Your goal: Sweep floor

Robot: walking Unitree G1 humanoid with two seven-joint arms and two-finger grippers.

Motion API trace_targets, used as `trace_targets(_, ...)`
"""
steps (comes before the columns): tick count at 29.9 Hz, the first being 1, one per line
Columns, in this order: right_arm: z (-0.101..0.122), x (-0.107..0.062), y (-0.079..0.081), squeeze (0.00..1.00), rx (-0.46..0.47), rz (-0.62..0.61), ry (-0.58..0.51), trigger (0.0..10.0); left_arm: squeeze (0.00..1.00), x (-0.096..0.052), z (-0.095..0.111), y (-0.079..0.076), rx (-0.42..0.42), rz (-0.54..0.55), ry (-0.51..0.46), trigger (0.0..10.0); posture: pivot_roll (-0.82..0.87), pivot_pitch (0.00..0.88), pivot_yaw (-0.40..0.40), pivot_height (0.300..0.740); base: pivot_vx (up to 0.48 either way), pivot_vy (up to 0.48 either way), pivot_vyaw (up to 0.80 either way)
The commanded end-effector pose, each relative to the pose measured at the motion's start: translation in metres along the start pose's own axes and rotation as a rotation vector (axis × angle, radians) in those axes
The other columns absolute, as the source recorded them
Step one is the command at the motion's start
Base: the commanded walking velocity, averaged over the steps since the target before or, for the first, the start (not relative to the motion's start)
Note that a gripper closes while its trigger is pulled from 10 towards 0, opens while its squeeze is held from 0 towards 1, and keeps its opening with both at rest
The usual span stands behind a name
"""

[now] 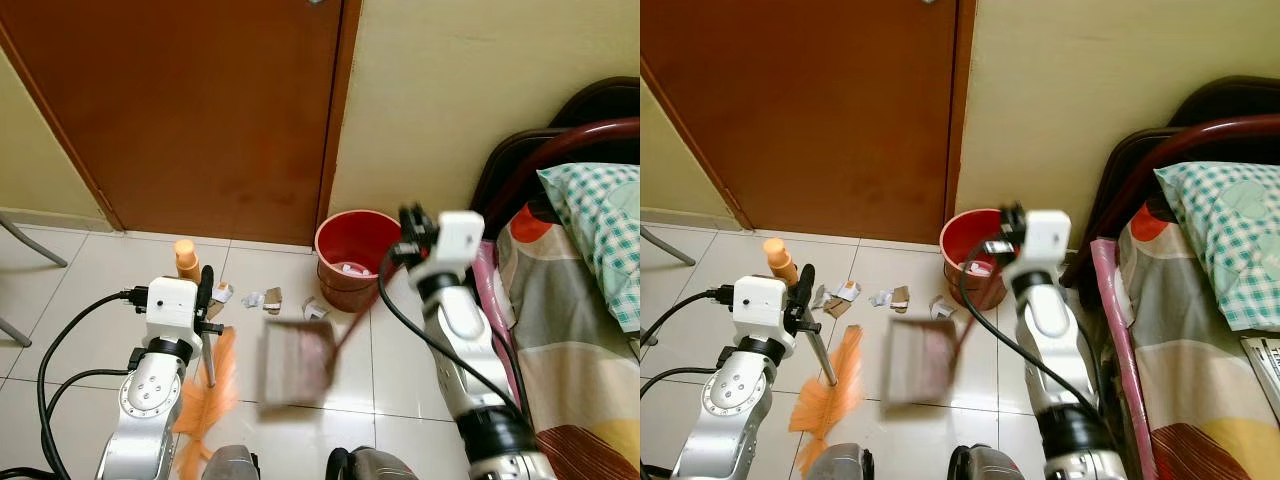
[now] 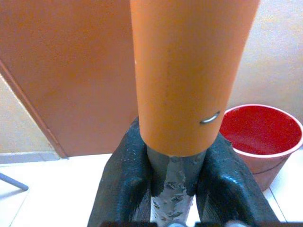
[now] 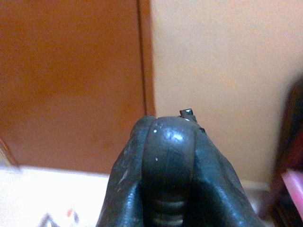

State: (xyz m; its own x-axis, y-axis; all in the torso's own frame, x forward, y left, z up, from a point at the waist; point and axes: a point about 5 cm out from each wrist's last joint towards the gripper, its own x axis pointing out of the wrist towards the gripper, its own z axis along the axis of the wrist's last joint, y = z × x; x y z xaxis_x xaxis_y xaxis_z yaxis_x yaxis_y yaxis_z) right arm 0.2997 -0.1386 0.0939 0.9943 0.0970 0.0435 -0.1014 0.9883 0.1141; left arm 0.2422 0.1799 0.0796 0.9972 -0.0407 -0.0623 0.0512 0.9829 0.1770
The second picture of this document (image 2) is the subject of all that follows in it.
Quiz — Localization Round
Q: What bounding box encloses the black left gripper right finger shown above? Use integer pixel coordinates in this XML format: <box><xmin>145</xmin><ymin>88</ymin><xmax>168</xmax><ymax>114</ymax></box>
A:
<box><xmin>195</xmin><ymin>132</ymin><xmax>280</xmax><ymax>224</ymax></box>

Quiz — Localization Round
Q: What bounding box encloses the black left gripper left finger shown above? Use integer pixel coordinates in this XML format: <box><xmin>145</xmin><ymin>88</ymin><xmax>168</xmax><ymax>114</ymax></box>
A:
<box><xmin>87</xmin><ymin>116</ymin><xmax>152</xmax><ymax>227</ymax></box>

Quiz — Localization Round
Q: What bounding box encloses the red plastic bucket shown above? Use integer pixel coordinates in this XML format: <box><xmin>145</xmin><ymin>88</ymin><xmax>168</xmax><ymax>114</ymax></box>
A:
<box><xmin>219</xmin><ymin>105</ymin><xmax>303</xmax><ymax>192</ymax></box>

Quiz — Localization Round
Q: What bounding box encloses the grey metal leg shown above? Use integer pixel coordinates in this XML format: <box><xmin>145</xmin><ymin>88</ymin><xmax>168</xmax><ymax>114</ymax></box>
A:
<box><xmin>0</xmin><ymin>172</ymin><xmax>29</xmax><ymax>191</ymax></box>

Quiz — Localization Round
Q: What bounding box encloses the brown wooden door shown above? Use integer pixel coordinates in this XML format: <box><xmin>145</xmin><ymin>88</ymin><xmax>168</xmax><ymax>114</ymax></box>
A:
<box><xmin>0</xmin><ymin>0</ymin><xmax>139</xmax><ymax>158</ymax></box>

